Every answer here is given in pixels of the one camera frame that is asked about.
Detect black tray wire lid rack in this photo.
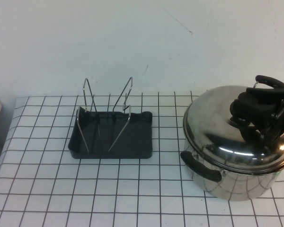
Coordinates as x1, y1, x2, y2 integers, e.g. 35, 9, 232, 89
68, 76, 153, 159

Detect white black-grid tablecloth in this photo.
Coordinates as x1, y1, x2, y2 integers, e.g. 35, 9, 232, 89
0, 87, 284, 227

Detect stainless steel pot black handles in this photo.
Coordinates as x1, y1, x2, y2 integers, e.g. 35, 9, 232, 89
179, 75, 284, 201

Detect stainless steel pot lid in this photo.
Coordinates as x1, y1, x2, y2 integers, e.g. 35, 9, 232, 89
182, 85, 284, 170

